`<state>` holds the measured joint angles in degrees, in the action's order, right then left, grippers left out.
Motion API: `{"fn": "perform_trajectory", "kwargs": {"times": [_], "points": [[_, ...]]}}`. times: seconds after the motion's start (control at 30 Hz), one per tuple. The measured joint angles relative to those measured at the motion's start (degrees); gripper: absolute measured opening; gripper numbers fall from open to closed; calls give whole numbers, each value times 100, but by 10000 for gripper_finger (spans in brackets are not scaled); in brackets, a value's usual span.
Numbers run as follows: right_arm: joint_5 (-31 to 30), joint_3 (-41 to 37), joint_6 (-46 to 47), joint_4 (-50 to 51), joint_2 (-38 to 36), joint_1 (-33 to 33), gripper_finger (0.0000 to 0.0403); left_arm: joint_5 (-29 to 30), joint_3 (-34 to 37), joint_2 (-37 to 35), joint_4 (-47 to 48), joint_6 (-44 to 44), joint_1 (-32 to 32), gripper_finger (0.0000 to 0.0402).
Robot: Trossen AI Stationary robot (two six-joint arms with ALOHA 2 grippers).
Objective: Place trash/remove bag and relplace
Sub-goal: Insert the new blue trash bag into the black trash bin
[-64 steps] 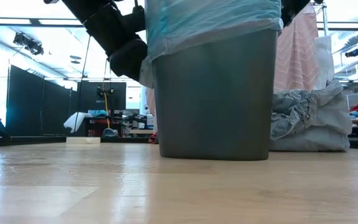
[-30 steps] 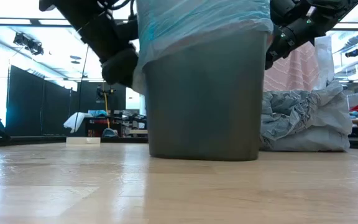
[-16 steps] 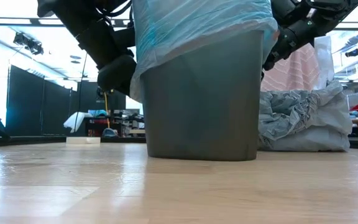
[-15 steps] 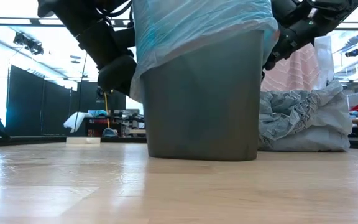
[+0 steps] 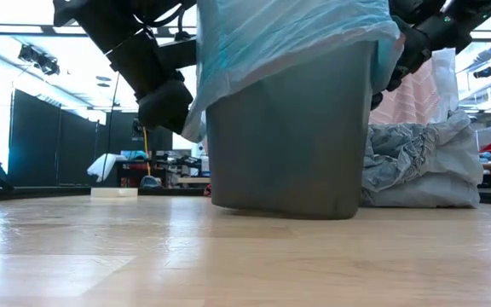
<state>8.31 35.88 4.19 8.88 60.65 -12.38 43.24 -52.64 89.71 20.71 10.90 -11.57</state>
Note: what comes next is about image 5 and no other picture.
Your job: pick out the black ceiling spotlight cluster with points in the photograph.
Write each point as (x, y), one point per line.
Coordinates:
(41, 61)

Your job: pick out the black aluminium table frame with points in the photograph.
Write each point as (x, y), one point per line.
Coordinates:
(36, 192)

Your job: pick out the blue plastic trash bag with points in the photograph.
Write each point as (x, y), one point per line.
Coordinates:
(271, 34)

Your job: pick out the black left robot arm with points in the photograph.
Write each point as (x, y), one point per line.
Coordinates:
(100, 21)

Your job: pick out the pink chevron cloth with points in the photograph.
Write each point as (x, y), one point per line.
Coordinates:
(411, 98)

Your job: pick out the black partition panels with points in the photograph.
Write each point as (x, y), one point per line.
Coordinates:
(36, 140)

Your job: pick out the small black red object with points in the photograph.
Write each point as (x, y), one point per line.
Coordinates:
(207, 190)

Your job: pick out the cluttered background workbench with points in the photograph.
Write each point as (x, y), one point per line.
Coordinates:
(173, 166)

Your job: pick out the grey plastic trash bag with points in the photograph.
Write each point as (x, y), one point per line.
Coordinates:
(420, 170)

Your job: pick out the small dark trash bin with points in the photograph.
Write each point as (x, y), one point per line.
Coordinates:
(288, 149)

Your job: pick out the white crumpled sheet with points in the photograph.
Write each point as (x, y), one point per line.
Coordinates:
(100, 167)

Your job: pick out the white tape roll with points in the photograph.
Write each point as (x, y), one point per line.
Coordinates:
(113, 192)

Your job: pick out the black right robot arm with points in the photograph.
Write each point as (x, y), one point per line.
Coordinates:
(454, 21)

